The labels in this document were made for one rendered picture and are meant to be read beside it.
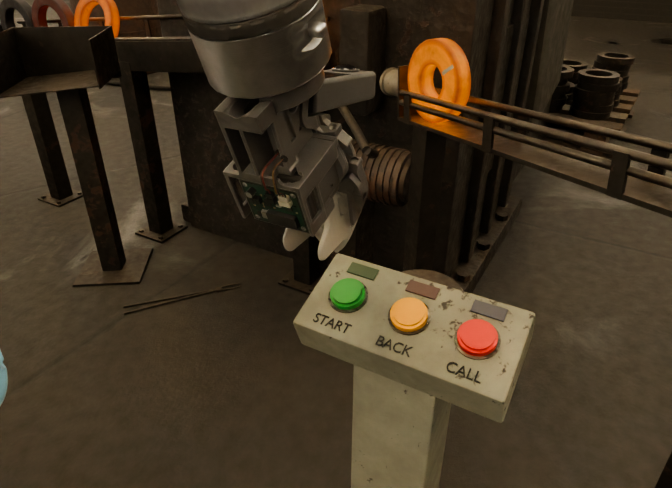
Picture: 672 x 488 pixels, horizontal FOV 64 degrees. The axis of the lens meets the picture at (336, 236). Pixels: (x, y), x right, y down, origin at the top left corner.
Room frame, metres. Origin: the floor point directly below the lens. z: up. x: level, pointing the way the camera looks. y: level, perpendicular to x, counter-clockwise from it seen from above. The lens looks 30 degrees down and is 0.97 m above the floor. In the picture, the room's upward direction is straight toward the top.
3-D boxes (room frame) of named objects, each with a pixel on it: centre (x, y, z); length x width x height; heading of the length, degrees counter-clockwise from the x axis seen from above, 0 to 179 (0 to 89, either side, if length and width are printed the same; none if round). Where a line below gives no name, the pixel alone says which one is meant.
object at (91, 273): (1.46, 0.74, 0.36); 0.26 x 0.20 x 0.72; 95
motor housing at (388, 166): (1.16, -0.07, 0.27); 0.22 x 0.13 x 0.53; 60
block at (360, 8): (1.33, -0.06, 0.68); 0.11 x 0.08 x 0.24; 150
